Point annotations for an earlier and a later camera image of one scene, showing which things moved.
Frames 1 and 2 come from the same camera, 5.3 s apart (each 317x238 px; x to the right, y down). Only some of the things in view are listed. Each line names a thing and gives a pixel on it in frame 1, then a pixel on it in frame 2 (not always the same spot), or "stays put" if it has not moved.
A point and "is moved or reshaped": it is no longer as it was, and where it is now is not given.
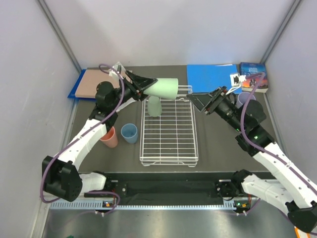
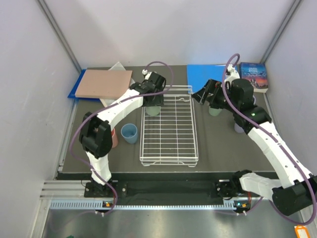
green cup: [164, 88] is moved or reshaped
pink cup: [110, 139] stays put
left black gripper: [141, 83] → [158, 102]
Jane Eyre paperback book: [256, 75] stays put
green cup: [154, 107] stays put
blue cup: [129, 132] stays put
